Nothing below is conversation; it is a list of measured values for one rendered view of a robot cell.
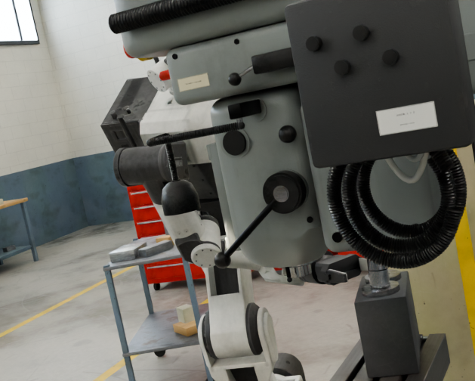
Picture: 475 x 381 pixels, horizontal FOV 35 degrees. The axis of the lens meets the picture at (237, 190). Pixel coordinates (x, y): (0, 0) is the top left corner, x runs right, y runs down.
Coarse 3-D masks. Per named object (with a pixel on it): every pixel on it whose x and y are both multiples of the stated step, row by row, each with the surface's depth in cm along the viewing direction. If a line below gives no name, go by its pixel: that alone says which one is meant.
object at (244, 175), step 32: (256, 96) 127; (288, 96) 124; (256, 128) 127; (224, 160) 132; (256, 160) 128; (288, 160) 126; (256, 192) 129; (288, 224) 128; (320, 224) 127; (256, 256) 134; (288, 256) 132; (320, 256) 136
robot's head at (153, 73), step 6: (162, 60) 182; (156, 66) 181; (162, 66) 181; (150, 72) 182; (156, 72) 180; (150, 78) 184; (156, 78) 181; (156, 84) 184; (162, 84) 181; (168, 84) 182; (162, 90) 184; (168, 90) 188
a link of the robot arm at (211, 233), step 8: (208, 224) 194; (216, 224) 196; (208, 232) 192; (216, 232) 193; (208, 240) 189; (216, 240) 191; (224, 240) 196; (224, 248) 195; (232, 256) 194; (240, 256) 195; (232, 264) 195; (240, 264) 196; (248, 264) 196
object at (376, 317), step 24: (360, 288) 182; (384, 288) 174; (408, 288) 180; (360, 312) 172; (384, 312) 171; (408, 312) 170; (360, 336) 173; (384, 336) 172; (408, 336) 170; (384, 360) 173; (408, 360) 171
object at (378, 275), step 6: (372, 264) 174; (372, 270) 174; (378, 270) 173; (384, 270) 174; (372, 276) 174; (378, 276) 174; (384, 276) 174; (372, 282) 175; (378, 282) 174; (384, 282) 174
